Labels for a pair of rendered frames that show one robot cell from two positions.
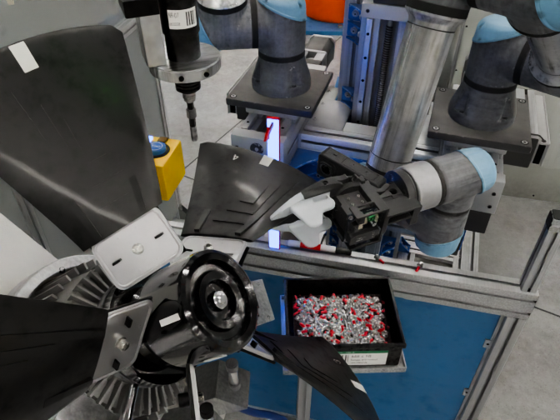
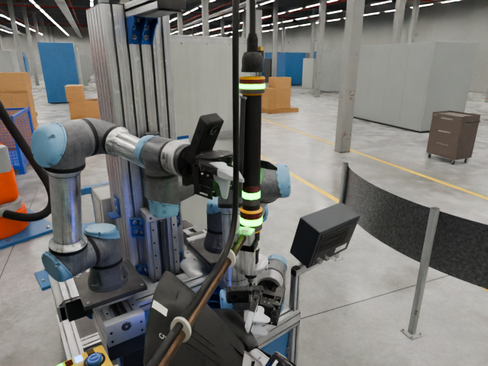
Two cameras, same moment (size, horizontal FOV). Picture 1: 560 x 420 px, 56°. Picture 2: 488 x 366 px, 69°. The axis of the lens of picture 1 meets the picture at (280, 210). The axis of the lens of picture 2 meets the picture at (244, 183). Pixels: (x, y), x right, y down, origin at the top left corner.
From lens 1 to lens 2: 0.62 m
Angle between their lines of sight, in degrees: 49
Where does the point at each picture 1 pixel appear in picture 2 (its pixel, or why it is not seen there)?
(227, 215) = not seen: hidden behind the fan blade
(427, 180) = (277, 276)
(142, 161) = (226, 330)
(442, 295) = (268, 338)
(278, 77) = (115, 276)
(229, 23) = (83, 256)
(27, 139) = (188, 353)
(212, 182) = not seen: hidden behind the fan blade
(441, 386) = not seen: outside the picture
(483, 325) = (284, 341)
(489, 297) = (285, 323)
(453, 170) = (279, 266)
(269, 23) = (104, 246)
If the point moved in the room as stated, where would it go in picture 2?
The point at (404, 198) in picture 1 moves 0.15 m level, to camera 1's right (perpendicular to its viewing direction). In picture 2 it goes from (277, 288) to (302, 266)
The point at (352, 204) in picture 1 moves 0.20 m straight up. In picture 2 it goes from (269, 302) to (270, 239)
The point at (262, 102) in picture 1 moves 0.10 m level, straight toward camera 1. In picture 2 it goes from (111, 295) to (128, 306)
